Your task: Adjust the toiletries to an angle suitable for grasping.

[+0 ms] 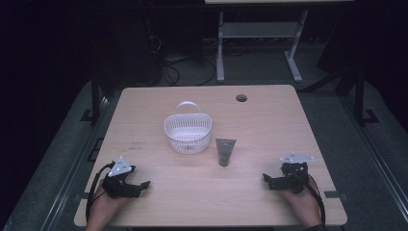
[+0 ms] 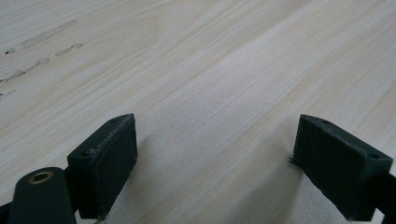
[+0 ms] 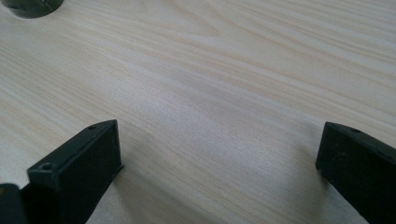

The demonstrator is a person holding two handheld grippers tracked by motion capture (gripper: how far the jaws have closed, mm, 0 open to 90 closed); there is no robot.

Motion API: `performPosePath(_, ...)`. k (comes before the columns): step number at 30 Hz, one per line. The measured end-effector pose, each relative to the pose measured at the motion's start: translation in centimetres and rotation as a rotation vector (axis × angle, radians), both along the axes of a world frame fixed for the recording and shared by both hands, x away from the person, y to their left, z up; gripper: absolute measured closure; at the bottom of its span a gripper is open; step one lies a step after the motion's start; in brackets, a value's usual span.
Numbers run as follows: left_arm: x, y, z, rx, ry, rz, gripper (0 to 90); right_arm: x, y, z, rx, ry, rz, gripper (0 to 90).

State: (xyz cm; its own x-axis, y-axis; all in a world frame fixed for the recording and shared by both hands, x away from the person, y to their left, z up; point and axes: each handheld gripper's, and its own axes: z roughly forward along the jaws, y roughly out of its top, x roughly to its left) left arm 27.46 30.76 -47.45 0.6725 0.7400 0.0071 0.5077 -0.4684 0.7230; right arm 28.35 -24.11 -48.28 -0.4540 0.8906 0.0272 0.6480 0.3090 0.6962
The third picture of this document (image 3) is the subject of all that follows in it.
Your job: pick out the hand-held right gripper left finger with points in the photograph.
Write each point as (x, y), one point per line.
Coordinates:
(77, 174)

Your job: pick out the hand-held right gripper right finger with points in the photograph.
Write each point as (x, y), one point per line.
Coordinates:
(361, 168)

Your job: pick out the dark round object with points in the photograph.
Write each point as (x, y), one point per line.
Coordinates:
(31, 6)

